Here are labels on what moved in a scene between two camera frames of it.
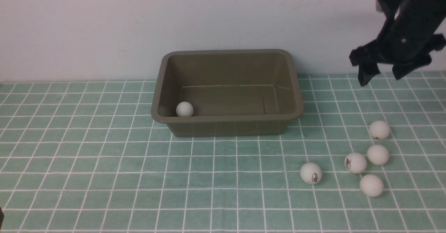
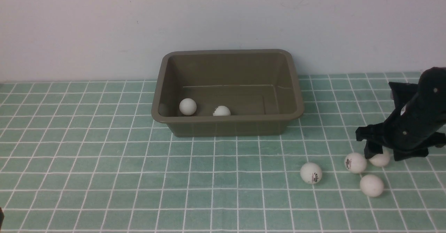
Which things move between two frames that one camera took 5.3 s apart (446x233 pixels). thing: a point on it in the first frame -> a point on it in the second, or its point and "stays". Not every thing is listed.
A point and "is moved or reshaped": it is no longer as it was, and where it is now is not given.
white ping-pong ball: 377,154 stays
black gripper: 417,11 -> 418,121
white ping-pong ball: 371,185 stays
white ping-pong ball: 355,162 stays
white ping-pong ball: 310,173 stays
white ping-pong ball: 379,130 is moved or reshaped
